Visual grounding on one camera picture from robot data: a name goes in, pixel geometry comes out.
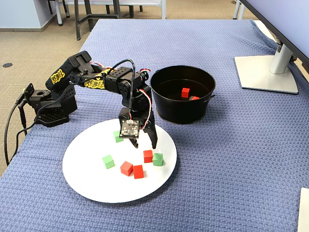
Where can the white flat panel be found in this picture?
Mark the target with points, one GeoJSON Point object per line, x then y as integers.
{"type": "Point", "coordinates": [304, 212]}

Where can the small camera circuit board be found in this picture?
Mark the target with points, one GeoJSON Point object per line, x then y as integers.
{"type": "Point", "coordinates": [130, 129]}

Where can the monitor with silver stand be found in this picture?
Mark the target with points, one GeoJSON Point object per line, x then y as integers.
{"type": "Point", "coordinates": [265, 77]}

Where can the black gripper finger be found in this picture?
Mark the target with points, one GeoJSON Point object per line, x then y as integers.
{"type": "Point", "coordinates": [152, 136]}
{"type": "Point", "coordinates": [135, 142]}

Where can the dark grey metal table frame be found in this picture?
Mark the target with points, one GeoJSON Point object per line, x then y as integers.
{"type": "Point", "coordinates": [77, 26]}

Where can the red cube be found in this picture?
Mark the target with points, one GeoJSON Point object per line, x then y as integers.
{"type": "Point", "coordinates": [126, 168]}
{"type": "Point", "coordinates": [185, 93]}
{"type": "Point", "coordinates": [195, 98]}
{"type": "Point", "coordinates": [147, 156]}
{"type": "Point", "coordinates": [138, 172]}

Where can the blue woven tablecloth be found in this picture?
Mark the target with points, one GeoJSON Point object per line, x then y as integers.
{"type": "Point", "coordinates": [217, 169]}

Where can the black chair legs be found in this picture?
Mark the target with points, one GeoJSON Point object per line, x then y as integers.
{"type": "Point", "coordinates": [131, 11]}
{"type": "Point", "coordinates": [66, 10]}

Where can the green cube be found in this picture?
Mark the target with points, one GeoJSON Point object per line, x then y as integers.
{"type": "Point", "coordinates": [108, 162]}
{"type": "Point", "coordinates": [116, 137]}
{"type": "Point", "coordinates": [158, 160]}

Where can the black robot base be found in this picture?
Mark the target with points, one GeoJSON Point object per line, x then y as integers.
{"type": "Point", "coordinates": [49, 120]}

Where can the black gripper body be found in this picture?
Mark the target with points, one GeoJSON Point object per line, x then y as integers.
{"type": "Point", "coordinates": [146, 120]}

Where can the white round plate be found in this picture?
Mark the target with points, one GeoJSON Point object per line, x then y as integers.
{"type": "Point", "coordinates": [91, 183]}

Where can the light grey table leg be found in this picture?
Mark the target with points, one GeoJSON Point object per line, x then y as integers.
{"type": "Point", "coordinates": [60, 14]}
{"type": "Point", "coordinates": [237, 10]}
{"type": "Point", "coordinates": [163, 10]}

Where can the black metal bucket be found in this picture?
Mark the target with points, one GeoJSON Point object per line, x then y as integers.
{"type": "Point", "coordinates": [178, 111]}

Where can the black round floor socket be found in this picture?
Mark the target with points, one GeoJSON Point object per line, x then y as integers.
{"type": "Point", "coordinates": [7, 65]}

